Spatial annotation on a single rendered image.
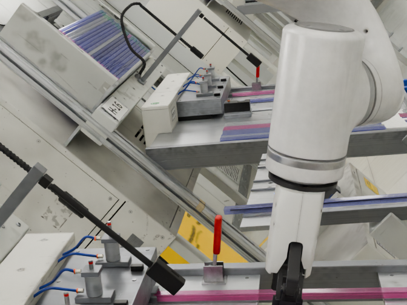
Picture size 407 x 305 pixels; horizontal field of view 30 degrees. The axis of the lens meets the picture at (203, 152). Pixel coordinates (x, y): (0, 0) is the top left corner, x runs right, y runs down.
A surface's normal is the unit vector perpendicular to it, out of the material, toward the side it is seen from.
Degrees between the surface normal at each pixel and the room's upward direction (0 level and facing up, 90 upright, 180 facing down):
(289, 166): 71
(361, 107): 131
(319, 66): 86
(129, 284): 46
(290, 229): 89
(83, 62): 90
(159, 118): 90
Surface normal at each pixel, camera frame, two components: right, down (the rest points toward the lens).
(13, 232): 0.63, -0.72
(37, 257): -0.07, -0.96
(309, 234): 0.11, 0.22
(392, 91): 0.61, 0.07
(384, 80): 0.55, -0.22
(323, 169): 0.30, 0.32
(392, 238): -0.18, 0.37
